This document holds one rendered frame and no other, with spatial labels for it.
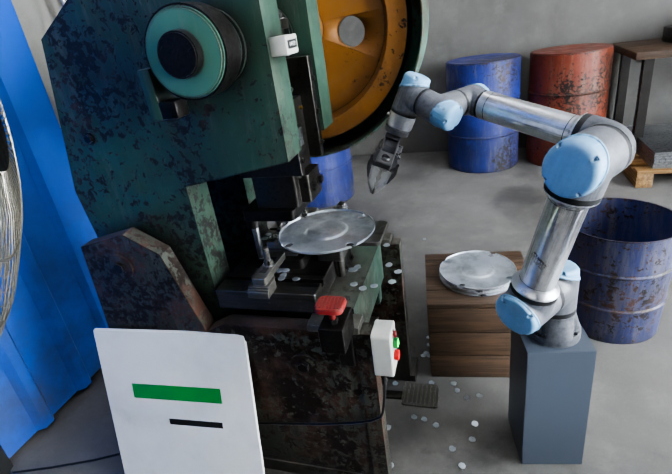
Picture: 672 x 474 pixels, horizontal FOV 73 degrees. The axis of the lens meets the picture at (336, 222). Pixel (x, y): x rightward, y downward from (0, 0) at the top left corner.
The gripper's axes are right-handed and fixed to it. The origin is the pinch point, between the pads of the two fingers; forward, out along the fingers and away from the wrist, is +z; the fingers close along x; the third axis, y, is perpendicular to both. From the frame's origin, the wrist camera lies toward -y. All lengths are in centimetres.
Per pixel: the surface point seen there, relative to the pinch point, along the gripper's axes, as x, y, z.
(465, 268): -45, 35, 32
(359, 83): 17.4, 26.8, -22.3
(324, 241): 7.5, -16.7, 12.7
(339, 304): -2.7, -43.7, 10.1
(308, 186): 16.9, -14.3, -0.5
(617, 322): -109, 39, 32
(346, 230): 3.0, -10.3, 10.4
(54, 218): 118, 11, 68
